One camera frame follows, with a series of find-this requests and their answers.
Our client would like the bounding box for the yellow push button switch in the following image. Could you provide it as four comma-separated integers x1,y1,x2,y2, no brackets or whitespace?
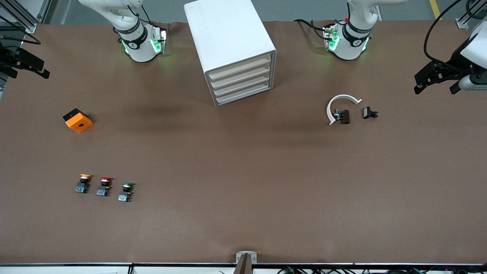
75,174,93,194

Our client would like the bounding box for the orange box with hole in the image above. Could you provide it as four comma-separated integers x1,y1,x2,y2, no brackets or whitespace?
62,108,94,134

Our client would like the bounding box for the black right camera cable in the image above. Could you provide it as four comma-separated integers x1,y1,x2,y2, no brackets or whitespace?
0,34,41,45

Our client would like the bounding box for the black camera cable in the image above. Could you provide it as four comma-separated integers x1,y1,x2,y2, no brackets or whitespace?
0,34,41,45
423,0,472,73

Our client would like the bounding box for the aluminium frame profile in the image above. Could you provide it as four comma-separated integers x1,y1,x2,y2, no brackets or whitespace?
0,0,52,34
455,0,487,30

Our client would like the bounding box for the black left camera cable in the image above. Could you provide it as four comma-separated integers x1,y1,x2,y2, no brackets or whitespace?
423,0,472,73

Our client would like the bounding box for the dark brown switch block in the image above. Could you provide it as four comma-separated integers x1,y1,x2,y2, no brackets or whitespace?
333,109,350,125

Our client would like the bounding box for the white curved plastic ring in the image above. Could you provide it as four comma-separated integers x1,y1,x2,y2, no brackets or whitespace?
326,94,362,126

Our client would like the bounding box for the black arm base cable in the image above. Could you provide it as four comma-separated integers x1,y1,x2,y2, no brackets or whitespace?
294,18,331,40

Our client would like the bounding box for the red push button switch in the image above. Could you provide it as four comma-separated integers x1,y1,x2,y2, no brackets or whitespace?
96,177,114,197

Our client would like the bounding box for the green push button switch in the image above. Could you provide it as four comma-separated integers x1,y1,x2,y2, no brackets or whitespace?
118,182,134,202

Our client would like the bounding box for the grey metal bracket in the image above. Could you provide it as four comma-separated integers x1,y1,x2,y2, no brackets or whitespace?
236,251,258,264

